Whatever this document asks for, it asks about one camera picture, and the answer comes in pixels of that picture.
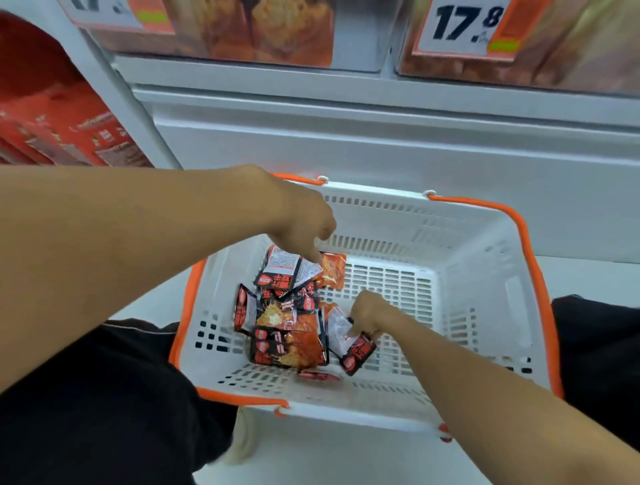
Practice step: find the pile of red black packets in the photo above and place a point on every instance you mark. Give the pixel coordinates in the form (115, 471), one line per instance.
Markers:
(287, 330)

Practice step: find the red black snack packet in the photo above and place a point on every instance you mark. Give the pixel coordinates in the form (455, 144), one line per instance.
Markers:
(352, 349)
(282, 267)

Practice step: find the white shoe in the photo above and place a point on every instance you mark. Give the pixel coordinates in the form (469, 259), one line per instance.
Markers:
(245, 439)

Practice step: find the person's right forearm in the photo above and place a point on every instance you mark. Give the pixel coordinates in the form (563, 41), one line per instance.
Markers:
(500, 399)

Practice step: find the clear bin with food picture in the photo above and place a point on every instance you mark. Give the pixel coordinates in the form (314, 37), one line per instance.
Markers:
(250, 32)
(560, 45)

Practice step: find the black trousers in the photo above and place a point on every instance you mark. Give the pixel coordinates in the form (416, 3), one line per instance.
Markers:
(100, 414)

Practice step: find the person's left hand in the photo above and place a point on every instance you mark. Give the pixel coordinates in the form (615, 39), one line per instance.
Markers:
(297, 215)

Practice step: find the person's right hand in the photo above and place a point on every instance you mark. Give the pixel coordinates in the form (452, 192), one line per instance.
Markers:
(370, 310)

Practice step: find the person's right fingers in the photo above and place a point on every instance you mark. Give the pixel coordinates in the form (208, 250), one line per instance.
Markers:
(362, 327)

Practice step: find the white orange price tag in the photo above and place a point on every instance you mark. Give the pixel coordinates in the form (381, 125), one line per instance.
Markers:
(462, 25)
(110, 12)

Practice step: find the person's left fingers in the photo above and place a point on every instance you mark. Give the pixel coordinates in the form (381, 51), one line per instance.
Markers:
(315, 240)

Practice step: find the person's left forearm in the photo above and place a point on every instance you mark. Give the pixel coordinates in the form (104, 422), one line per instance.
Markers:
(125, 240)

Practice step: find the stack of red cartons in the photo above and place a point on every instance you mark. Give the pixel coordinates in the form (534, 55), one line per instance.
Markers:
(55, 120)

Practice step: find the white metal shelf unit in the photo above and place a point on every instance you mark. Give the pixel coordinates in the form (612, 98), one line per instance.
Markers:
(350, 145)

